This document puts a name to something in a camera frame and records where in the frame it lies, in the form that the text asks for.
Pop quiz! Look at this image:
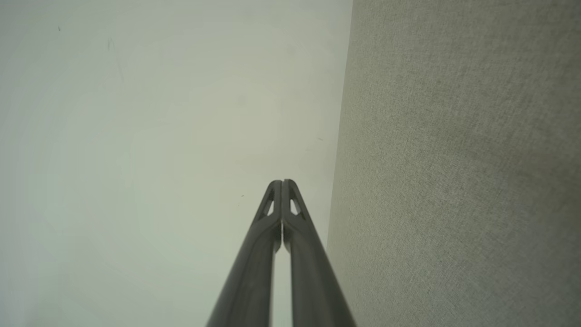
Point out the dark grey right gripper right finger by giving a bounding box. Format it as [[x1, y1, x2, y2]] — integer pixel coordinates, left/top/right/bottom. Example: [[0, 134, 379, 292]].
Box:
[[283, 179, 357, 327]]

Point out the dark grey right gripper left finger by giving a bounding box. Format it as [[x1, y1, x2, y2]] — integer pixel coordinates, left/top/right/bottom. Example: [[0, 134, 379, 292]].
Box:
[[207, 180, 283, 327]]

